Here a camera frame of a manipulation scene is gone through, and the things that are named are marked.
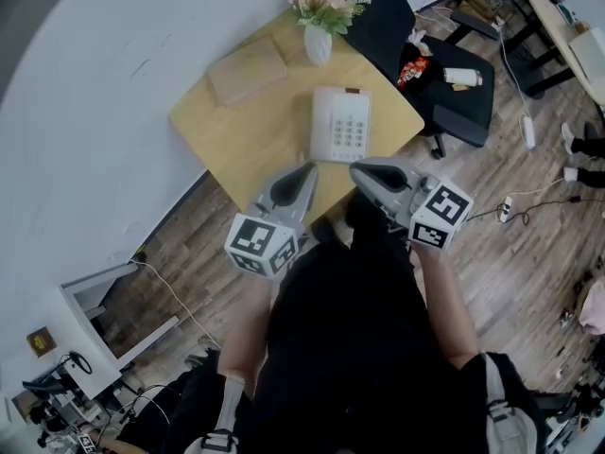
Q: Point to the small white power strip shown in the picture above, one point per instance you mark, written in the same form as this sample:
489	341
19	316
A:
505	210

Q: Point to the cardboard pile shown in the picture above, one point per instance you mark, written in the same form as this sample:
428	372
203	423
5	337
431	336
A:
479	0

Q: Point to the pink bag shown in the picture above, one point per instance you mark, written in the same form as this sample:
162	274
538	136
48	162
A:
595	308

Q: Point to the person's right forearm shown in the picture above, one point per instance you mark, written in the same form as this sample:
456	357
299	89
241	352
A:
446	310

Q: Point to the black office chair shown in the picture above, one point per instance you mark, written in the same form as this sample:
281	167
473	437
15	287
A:
458	107

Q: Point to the crumpled plastic bag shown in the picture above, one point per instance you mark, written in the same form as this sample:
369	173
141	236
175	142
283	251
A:
418	40

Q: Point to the person's left forearm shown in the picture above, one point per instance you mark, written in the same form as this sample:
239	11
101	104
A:
243	329

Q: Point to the red snack packet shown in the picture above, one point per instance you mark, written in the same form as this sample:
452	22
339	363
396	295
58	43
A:
412	71

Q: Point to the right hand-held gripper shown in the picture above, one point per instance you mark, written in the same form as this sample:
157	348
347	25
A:
439	220

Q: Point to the white vase with flowers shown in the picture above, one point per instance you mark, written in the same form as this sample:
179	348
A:
317	45

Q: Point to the white bottle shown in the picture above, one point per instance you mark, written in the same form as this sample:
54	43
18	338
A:
461	76

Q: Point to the light desk with black legs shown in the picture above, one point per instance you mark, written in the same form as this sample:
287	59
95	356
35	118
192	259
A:
553	22

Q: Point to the white shelf unit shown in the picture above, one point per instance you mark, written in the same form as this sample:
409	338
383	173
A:
80	310

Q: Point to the person's black clothing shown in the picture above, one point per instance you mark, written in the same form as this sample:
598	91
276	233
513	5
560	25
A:
350	348

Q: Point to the long white power strip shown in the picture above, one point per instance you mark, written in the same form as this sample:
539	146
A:
528	133

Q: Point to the small yellow packet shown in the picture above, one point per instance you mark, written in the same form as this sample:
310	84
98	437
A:
459	86

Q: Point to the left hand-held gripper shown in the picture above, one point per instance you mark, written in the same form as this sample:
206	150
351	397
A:
264	249

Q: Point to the brown framed picture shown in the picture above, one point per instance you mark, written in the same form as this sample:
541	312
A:
41	342

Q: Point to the white desk telephone base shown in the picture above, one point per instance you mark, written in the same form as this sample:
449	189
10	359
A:
352	130

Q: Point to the white box appliance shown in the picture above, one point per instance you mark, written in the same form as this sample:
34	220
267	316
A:
591	55

